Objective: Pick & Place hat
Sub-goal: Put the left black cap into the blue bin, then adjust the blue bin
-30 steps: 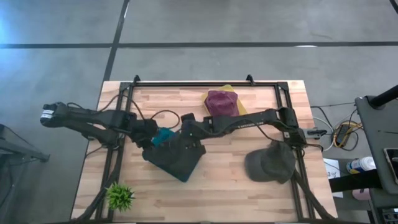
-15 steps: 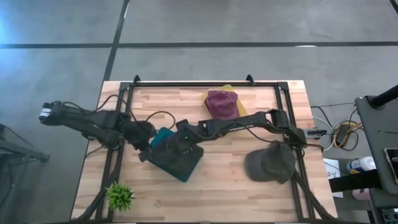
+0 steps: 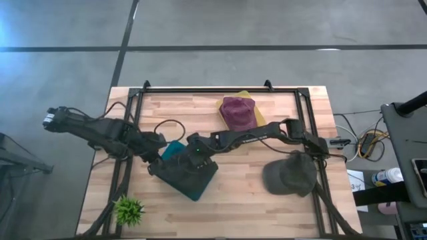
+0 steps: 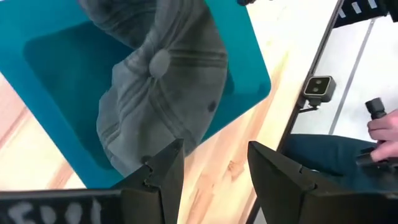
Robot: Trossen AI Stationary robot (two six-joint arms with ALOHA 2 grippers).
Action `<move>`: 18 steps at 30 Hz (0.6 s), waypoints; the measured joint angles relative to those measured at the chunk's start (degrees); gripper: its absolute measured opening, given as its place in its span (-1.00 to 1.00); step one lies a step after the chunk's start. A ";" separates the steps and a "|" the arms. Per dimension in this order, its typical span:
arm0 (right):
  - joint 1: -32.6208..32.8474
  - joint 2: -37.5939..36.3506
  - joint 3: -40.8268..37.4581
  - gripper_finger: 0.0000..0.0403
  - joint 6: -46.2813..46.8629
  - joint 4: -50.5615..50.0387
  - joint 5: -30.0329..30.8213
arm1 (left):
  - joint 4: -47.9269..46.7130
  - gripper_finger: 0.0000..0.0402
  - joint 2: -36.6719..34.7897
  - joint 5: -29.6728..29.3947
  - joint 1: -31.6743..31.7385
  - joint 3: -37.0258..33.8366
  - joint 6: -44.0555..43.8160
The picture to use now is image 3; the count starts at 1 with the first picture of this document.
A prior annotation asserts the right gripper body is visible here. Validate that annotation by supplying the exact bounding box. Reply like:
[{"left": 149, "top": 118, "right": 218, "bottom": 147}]
[{"left": 183, "top": 138, "right": 220, "bottom": 169}]

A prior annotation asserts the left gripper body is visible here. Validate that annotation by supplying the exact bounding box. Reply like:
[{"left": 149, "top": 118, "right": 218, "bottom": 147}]
[{"left": 133, "top": 139, "right": 161, "bottom": 163}]

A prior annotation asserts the blue plastic bin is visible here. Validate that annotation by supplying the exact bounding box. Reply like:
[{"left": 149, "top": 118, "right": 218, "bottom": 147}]
[{"left": 159, "top": 139, "right": 220, "bottom": 203}]

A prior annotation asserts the olive green baseball cap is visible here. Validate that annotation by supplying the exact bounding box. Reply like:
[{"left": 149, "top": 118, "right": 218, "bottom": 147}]
[
  {"left": 147, "top": 155, "right": 220, "bottom": 198},
  {"left": 262, "top": 150, "right": 318, "bottom": 197}
]

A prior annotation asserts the maroon baseball cap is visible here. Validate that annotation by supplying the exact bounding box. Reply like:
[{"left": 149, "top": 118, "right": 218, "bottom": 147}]
[{"left": 220, "top": 96, "right": 258, "bottom": 132}]

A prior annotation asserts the yellow translucent plastic bin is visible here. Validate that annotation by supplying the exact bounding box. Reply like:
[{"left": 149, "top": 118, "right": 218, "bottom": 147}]
[{"left": 216, "top": 89, "right": 268, "bottom": 129}]

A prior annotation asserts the small green artificial plant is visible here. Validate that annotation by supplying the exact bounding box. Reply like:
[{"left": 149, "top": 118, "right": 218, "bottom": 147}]
[{"left": 112, "top": 195, "right": 146, "bottom": 228}]

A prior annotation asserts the dark side table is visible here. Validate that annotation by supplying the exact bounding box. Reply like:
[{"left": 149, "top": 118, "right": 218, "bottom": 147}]
[{"left": 0, "top": 132, "right": 54, "bottom": 175}]

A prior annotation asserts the grey metal mounting plate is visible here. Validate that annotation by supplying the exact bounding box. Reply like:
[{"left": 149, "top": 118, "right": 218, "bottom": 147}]
[{"left": 320, "top": 136, "right": 342, "bottom": 150}]

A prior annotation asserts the white paper sheet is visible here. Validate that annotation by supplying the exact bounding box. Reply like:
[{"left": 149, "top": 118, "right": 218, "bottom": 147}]
[{"left": 346, "top": 169, "right": 370, "bottom": 213}]

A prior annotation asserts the black power adapter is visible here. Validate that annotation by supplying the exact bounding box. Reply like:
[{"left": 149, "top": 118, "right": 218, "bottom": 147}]
[{"left": 362, "top": 132, "right": 378, "bottom": 156}]

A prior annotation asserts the white wipes canister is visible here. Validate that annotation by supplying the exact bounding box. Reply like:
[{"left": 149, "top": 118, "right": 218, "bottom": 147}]
[{"left": 371, "top": 167, "right": 404, "bottom": 187}]

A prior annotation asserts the pink round object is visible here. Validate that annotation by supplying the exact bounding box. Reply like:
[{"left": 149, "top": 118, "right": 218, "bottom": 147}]
[{"left": 378, "top": 201, "right": 400, "bottom": 215}]

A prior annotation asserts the grey cart top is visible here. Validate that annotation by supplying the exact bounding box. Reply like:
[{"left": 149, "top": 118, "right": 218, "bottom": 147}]
[{"left": 380, "top": 101, "right": 427, "bottom": 209}]

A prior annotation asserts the black pole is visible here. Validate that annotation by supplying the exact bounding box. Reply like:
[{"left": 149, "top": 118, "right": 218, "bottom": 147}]
[{"left": 396, "top": 90, "right": 427, "bottom": 117}]

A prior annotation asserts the black phone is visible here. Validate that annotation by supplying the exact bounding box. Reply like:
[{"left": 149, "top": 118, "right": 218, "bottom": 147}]
[{"left": 411, "top": 158, "right": 427, "bottom": 198}]

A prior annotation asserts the dark keypad device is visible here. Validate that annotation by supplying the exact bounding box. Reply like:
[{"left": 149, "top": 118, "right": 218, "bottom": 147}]
[{"left": 407, "top": 221, "right": 427, "bottom": 240}]

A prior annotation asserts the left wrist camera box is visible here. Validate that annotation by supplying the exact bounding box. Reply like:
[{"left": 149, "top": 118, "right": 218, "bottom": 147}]
[{"left": 151, "top": 132, "right": 167, "bottom": 148}]

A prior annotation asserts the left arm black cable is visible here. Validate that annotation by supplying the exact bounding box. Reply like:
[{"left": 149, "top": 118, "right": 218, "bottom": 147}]
[{"left": 153, "top": 119, "right": 187, "bottom": 144}]

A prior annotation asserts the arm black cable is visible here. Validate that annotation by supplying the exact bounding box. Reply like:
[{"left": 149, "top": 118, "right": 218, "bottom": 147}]
[
  {"left": 153, "top": 119, "right": 187, "bottom": 144},
  {"left": 256, "top": 137, "right": 303, "bottom": 156}
]

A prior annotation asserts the black aluminium table frame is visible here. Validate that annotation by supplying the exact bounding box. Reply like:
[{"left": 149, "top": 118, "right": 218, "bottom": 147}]
[{"left": 101, "top": 79, "right": 361, "bottom": 239}]

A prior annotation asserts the black cable sleeve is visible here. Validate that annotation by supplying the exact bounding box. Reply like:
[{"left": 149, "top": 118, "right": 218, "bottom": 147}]
[
  {"left": 313, "top": 186, "right": 361, "bottom": 238},
  {"left": 78, "top": 185, "right": 129, "bottom": 238}
]

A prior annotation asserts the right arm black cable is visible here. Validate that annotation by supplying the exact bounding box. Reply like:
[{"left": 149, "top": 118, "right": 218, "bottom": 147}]
[{"left": 256, "top": 137, "right": 303, "bottom": 156}]

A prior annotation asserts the bundle of floor cables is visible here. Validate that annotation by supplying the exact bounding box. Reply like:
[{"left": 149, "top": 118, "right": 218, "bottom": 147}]
[{"left": 333, "top": 111, "right": 391, "bottom": 163}]

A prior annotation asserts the black strap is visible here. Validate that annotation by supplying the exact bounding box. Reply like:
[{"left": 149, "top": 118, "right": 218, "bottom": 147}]
[{"left": 352, "top": 181, "right": 411, "bottom": 207}]

